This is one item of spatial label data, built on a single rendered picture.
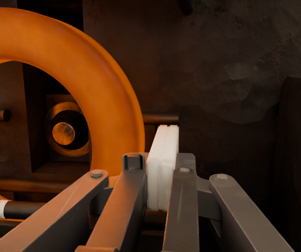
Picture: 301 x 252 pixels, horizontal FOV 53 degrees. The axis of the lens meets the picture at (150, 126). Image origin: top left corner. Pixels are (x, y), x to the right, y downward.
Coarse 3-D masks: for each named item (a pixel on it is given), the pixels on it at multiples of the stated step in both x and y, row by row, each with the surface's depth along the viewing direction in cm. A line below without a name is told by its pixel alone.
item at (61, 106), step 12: (48, 96) 32; (60, 96) 32; (72, 96) 32; (48, 108) 32; (60, 108) 32; (72, 108) 31; (48, 120) 32; (48, 132) 32; (60, 156) 33; (72, 156) 33; (84, 156) 33
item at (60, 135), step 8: (64, 112) 31; (72, 112) 31; (56, 120) 30; (64, 120) 30; (72, 120) 30; (80, 120) 31; (56, 128) 30; (64, 128) 30; (72, 128) 30; (80, 128) 31; (56, 136) 30; (64, 136) 30; (72, 136) 30; (80, 136) 31; (64, 144) 30; (72, 144) 31; (80, 144) 31
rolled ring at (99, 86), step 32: (0, 32) 19; (32, 32) 19; (64, 32) 19; (32, 64) 20; (64, 64) 19; (96, 64) 19; (96, 96) 19; (128, 96) 20; (96, 128) 20; (128, 128) 20; (96, 160) 20
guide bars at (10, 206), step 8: (8, 208) 20; (16, 208) 20; (24, 208) 20; (32, 208) 20; (8, 216) 20; (16, 216) 20; (24, 216) 20; (152, 216) 19; (160, 216) 19; (144, 224) 19; (152, 224) 19; (160, 224) 19
